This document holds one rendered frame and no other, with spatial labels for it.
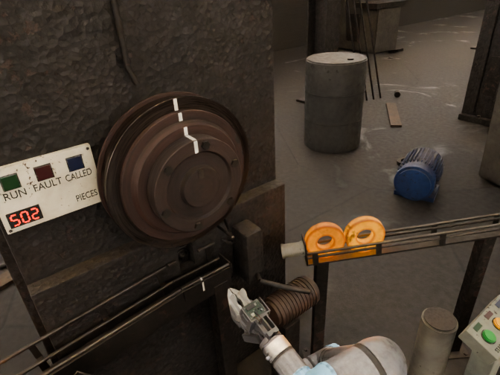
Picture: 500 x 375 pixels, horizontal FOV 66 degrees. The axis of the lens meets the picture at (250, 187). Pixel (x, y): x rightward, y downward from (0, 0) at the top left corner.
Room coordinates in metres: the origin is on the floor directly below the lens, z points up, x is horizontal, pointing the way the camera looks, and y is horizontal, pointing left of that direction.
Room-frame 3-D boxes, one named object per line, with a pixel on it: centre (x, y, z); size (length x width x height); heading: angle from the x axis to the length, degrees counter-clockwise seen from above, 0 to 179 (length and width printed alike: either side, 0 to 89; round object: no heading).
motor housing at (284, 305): (1.11, -0.14, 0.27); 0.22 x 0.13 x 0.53; 126
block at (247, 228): (1.18, 0.02, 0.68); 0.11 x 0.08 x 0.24; 36
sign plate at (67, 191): (0.92, 0.54, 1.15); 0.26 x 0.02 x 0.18; 126
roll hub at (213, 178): (0.95, 0.15, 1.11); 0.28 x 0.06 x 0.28; 126
